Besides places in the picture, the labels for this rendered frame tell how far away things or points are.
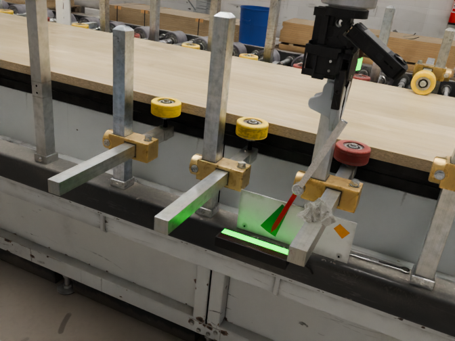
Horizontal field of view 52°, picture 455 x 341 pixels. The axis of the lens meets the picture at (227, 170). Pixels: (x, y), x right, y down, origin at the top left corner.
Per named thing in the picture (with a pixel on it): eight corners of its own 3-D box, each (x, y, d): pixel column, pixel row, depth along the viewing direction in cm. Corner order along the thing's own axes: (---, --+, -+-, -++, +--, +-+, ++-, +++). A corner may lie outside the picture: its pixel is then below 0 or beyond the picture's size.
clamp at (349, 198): (354, 214, 94) (359, 191, 92) (290, 195, 99) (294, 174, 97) (359, 203, 99) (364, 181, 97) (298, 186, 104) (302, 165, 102)
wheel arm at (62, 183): (60, 200, 92) (59, 180, 90) (47, 195, 93) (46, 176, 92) (173, 139, 129) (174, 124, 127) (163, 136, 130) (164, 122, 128)
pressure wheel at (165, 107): (183, 144, 126) (185, 103, 121) (154, 145, 123) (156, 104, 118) (174, 134, 133) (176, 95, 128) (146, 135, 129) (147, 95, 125)
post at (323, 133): (307, 264, 104) (352, 47, 84) (292, 259, 105) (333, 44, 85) (311, 256, 107) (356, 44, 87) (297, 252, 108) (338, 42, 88)
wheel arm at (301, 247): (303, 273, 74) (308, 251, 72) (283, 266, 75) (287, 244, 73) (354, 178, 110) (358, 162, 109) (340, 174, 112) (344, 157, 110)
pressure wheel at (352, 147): (357, 199, 106) (368, 153, 101) (323, 190, 109) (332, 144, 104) (363, 187, 112) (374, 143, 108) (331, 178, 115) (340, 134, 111)
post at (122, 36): (123, 214, 123) (124, 27, 103) (112, 210, 124) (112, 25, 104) (131, 208, 126) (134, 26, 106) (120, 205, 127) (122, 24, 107)
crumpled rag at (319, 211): (332, 230, 79) (334, 218, 78) (294, 218, 82) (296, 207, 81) (342, 209, 87) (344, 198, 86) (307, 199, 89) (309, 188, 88)
